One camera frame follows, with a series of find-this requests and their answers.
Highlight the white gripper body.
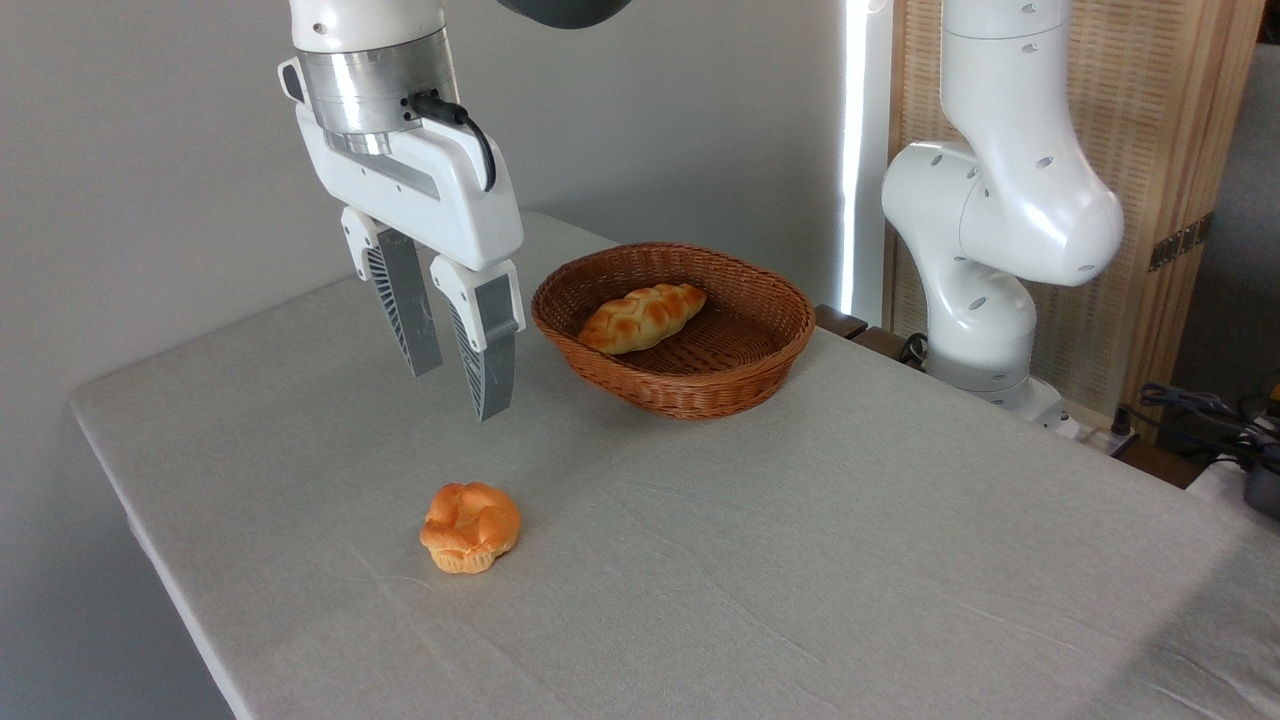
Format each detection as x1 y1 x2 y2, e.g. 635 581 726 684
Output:
294 104 525 273

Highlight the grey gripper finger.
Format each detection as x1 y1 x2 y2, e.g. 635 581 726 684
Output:
340 206 444 379
429 254 527 423

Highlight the round bread bun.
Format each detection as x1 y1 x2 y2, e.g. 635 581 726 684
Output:
419 481 524 576

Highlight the braided bread loaf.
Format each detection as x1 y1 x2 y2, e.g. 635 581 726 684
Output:
576 282 708 357

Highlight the brown wicker basket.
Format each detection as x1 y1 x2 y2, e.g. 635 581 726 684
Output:
530 241 817 421

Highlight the grey tablecloth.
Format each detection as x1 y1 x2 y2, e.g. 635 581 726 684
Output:
67 209 1280 720

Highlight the dark wooden bench edge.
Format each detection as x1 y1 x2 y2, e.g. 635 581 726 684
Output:
814 304 933 371

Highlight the black screen hinge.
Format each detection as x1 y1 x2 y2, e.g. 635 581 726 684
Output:
1147 212 1215 273

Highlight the wooden folding screen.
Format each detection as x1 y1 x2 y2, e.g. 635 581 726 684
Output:
884 0 1267 443

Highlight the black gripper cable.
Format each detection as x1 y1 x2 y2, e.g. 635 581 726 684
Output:
404 91 498 194

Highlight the black cable bundle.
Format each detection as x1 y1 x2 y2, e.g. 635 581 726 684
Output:
1108 382 1280 473

